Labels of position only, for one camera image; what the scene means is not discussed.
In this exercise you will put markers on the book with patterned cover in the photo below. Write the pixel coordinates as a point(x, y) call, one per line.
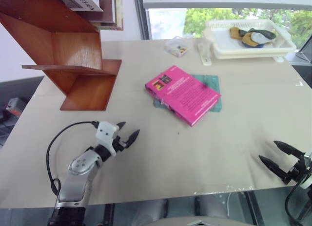
point(119, 10)

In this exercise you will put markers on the grey white cloth piece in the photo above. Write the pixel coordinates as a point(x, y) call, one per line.
point(259, 37)

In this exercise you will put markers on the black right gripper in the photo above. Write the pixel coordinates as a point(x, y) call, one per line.
point(298, 171)

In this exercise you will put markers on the white plastic tray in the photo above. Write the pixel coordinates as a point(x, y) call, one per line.
point(246, 56)

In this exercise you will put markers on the blue cloth piece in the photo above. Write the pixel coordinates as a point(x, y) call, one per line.
point(254, 46)

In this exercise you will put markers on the white plastic bracket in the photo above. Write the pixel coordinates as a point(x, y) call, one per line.
point(204, 54)

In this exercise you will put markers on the grey window frame post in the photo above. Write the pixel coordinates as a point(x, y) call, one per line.
point(142, 19)

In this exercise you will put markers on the white perforated plastic basket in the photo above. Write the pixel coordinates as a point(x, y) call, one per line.
point(243, 44)

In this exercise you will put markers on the light grey robot torso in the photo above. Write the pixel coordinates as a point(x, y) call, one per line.
point(200, 222)

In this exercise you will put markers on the teal book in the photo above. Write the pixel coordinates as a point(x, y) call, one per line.
point(212, 82)

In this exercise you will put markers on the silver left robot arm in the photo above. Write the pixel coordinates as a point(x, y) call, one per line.
point(78, 166)

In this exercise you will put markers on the grey white design book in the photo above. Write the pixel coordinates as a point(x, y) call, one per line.
point(81, 0)

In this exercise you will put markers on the dark red book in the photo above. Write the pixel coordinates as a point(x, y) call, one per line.
point(107, 15)

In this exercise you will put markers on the pink book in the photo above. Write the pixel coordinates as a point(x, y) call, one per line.
point(185, 94)

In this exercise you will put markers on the red grey device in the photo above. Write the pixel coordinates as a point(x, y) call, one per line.
point(15, 106)

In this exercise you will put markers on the brown wooden bookshelf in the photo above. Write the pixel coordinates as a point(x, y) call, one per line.
point(73, 53)

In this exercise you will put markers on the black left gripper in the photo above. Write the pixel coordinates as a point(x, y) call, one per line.
point(120, 143)

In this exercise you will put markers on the mustard cloth piece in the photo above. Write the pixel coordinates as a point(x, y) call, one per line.
point(249, 39)
point(235, 33)

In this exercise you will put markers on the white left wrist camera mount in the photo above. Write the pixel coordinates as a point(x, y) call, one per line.
point(106, 135)

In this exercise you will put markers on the small clear plastic box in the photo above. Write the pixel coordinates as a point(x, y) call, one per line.
point(176, 47)

